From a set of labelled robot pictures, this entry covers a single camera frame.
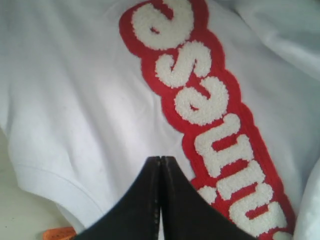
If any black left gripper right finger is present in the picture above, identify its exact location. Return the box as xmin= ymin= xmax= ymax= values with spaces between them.
xmin=159 ymin=156 xmax=255 ymax=240

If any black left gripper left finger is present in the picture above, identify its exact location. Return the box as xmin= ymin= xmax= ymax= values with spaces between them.
xmin=75 ymin=157 xmax=160 ymax=240

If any white t-shirt with red lettering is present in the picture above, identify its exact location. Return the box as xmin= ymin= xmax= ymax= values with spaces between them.
xmin=0 ymin=0 xmax=320 ymax=240

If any orange garment tag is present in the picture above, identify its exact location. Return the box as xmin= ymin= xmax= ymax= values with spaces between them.
xmin=42 ymin=227 xmax=77 ymax=240

